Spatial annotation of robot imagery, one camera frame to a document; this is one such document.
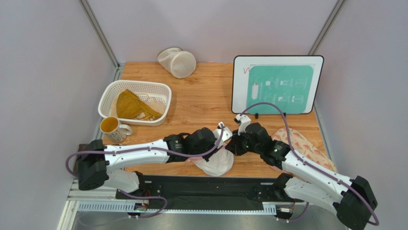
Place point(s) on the mustard yellow cloth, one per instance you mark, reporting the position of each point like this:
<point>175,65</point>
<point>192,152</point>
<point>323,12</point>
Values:
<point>128,107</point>

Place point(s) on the dark brown book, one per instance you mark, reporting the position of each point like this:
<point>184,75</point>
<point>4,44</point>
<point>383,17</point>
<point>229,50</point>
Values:
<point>81,147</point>

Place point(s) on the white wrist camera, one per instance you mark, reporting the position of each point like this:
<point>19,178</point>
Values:
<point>222,134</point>
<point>243,122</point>

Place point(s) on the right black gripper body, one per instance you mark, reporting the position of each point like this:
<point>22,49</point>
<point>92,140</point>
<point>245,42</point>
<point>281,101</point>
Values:
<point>237,144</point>

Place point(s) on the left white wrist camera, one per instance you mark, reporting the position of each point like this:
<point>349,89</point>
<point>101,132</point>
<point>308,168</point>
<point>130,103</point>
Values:
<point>222,134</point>

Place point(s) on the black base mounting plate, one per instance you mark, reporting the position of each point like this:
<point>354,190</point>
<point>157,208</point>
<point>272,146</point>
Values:
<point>259,189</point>

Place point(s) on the beige mesh laundry bag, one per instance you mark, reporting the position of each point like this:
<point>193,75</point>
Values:
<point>178,62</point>

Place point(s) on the patterned ceramic mug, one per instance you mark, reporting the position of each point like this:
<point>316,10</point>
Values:
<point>115,130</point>

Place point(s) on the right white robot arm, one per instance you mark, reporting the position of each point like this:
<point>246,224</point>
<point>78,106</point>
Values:
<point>351,200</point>

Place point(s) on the whiteboard with teal sheet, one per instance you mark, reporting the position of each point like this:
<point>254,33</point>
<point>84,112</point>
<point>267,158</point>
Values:
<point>289,82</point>

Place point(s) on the floral pink cloth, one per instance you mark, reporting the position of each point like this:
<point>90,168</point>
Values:
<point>305,147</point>

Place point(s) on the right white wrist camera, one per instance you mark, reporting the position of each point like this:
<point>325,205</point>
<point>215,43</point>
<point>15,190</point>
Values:
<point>243,122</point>

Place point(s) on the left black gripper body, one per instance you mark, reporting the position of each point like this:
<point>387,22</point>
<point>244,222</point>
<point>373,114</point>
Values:
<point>209,149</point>

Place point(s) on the white mesh laundry bag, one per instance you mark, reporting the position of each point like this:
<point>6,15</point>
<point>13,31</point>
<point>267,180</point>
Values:
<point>217,165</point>

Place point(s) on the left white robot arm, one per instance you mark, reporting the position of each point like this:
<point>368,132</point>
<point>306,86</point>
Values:
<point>103,165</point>

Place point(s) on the aluminium slotted rail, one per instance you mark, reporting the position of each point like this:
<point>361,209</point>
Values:
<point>104,200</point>

